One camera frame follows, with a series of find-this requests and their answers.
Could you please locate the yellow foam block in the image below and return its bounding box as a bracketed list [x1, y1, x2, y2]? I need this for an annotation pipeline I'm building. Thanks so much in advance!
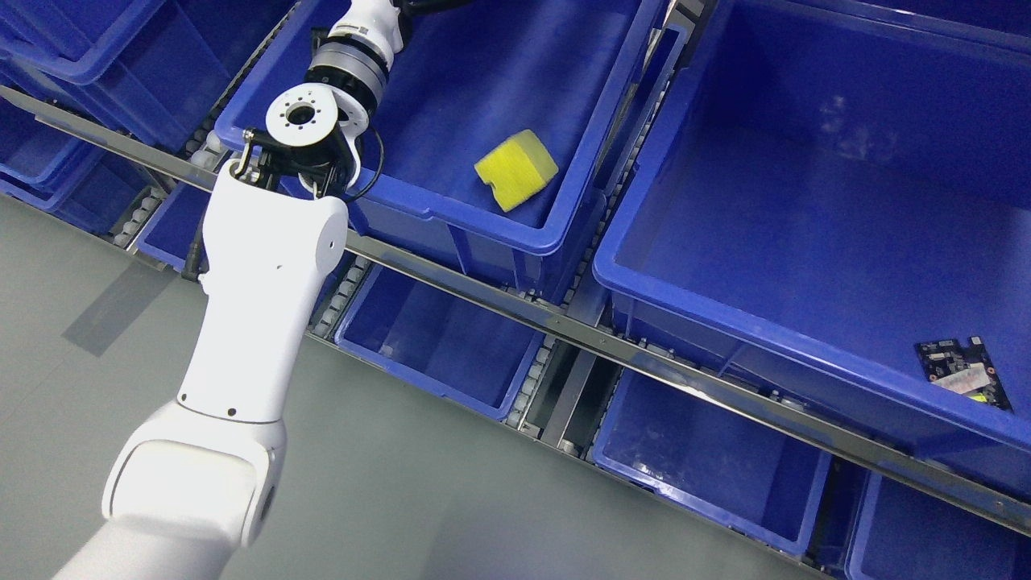
[474, 129, 559, 213]

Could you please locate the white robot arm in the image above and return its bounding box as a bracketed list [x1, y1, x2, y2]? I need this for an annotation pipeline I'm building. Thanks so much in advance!
[56, 1, 406, 579]

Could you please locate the blue bin lower middle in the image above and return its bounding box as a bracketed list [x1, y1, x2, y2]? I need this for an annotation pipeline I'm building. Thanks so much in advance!
[332, 265, 544, 421]

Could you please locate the blue bin holding block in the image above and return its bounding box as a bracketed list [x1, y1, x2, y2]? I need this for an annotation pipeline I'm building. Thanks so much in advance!
[214, 0, 690, 300]

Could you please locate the metal shelf rack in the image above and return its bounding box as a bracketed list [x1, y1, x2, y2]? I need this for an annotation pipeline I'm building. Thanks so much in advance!
[0, 0, 1031, 580]

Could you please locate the blue bin lower right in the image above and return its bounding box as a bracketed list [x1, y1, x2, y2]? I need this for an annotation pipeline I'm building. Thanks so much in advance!
[592, 371, 831, 557]

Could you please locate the large blue bin right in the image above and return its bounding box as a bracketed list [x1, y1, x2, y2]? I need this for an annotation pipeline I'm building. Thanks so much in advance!
[594, 1, 1030, 498]

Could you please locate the blue bin top left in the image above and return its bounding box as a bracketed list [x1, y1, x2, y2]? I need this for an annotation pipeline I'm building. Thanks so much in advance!
[1, 1, 293, 153]

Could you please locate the black circuit board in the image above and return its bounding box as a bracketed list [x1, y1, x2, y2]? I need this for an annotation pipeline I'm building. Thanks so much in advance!
[914, 335, 1012, 412]

